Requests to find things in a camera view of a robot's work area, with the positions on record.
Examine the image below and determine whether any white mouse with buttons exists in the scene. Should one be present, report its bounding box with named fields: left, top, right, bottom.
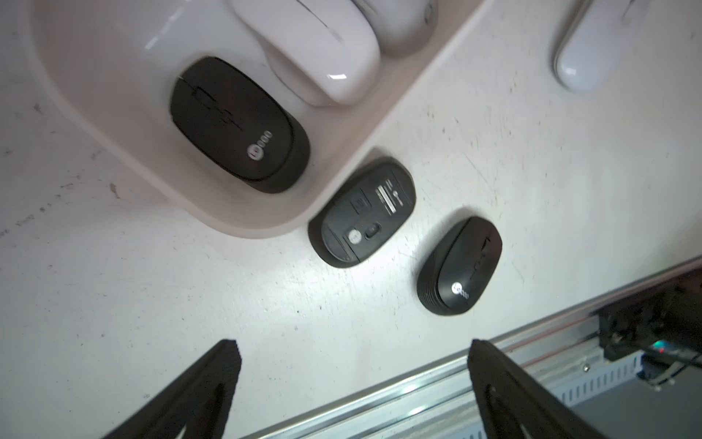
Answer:
left=231, top=1, right=380, bottom=107

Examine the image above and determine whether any black mouse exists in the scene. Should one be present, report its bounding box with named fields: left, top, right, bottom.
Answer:
left=169, top=56, right=311, bottom=194
left=417, top=216, right=503, bottom=316
left=308, top=157, right=417, bottom=269

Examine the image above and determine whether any grey silver mouse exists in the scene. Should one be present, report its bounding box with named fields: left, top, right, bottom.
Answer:
left=353, top=0, right=439, bottom=58

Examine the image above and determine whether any white plastic storage box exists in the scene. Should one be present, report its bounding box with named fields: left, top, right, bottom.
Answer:
left=20, top=1, right=490, bottom=239

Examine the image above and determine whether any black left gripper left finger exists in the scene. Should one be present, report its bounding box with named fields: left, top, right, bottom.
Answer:
left=106, top=339, right=242, bottom=438

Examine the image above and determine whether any front aluminium rail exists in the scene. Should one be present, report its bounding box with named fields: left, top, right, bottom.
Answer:
left=235, top=254, right=702, bottom=439

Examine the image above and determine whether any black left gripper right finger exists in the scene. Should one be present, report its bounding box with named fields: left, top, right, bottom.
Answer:
left=467, top=339, right=604, bottom=438

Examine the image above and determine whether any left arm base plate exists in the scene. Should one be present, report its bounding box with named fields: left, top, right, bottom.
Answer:
left=597, top=268, right=701, bottom=361

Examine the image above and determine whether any black mouse front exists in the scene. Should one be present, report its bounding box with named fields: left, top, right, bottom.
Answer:
left=417, top=216, right=503, bottom=316

